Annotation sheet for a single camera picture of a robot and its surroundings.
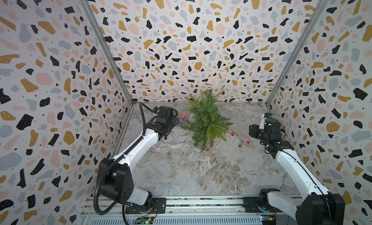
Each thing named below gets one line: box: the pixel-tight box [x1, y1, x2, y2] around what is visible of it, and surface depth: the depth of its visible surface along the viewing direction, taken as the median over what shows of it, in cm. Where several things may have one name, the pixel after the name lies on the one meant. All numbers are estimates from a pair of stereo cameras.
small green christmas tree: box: [181, 89, 234, 151], surface depth 79 cm
